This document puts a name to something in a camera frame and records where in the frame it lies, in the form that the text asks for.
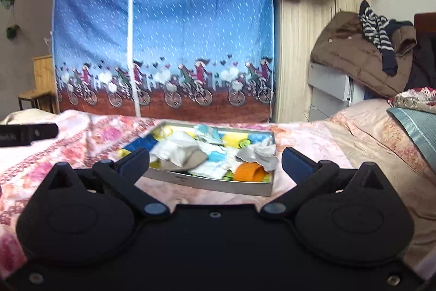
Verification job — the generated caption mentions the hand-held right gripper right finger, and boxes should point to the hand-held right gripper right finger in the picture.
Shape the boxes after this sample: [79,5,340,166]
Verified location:
[260,147,390,220]

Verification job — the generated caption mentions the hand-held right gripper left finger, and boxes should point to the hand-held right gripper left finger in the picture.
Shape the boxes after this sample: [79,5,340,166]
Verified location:
[44,147,171,220]

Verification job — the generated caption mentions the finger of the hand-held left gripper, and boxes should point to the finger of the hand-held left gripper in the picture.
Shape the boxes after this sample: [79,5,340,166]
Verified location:
[0,123,59,146]

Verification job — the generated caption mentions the grey cloth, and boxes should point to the grey cloth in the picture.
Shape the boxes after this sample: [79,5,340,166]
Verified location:
[236,142,278,172]

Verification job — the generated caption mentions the white cotton cloth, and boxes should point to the white cotton cloth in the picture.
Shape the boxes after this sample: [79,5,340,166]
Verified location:
[150,131,205,163]

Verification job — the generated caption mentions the orange silicone cup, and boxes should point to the orange silicone cup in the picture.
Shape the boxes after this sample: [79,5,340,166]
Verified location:
[233,162,270,182]

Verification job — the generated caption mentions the grey-brown drawstring pouch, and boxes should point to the grey-brown drawstring pouch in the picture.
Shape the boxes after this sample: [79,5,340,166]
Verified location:
[158,149,208,173]

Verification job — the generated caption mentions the grey tray with cartoon lining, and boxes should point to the grey tray with cartoon lining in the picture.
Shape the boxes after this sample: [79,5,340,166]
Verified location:
[121,121,276,197]

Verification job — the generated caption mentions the blue and white cloth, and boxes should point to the blue and white cloth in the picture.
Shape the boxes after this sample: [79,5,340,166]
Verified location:
[191,144,239,179]

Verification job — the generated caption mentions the teal striped cloth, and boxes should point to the teal striped cloth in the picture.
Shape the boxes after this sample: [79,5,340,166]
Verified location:
[196,124,224,146]

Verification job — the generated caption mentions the wooden chair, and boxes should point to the wooden chair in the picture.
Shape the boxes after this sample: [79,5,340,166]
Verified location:
[18,54,57,112]

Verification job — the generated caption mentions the pink floral bed cover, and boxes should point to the pink floral bed cover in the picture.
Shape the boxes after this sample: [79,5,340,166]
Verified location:
[0,110,351,264]

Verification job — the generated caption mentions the beige floral quilt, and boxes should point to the beige floral quilt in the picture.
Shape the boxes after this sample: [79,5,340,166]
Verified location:
[323,98,436,264]

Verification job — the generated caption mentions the white storage boxes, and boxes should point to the white storage boxes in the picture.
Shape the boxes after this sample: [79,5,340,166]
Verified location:
[303,62,367,123]

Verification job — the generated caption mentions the brown padded jacket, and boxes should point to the brown padded jacket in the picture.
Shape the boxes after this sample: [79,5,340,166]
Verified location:
[311,11,418,99]

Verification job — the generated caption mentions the teal pillow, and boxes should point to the teal pillow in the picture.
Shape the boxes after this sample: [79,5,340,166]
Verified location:
[386,107,436,172]

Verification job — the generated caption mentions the wooden wardrobe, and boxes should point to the wooden wardrobe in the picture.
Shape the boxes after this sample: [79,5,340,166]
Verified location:
[269,0,372,123]

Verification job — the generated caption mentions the red floral pillow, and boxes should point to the red floral pillow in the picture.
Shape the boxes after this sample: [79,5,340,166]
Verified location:
[388,86,436,112]

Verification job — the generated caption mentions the navy white striped shirt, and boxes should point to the navy white striped shirt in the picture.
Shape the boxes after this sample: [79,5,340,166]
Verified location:
[359,0,399,76]

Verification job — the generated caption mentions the dark garment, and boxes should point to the dark garment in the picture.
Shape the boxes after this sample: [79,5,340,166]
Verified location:
[407,25,436,90]

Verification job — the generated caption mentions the blue printed fabric wardrobe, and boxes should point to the blue printed fabric wardrobe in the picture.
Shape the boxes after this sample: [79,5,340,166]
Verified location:
[51,0,276,123]

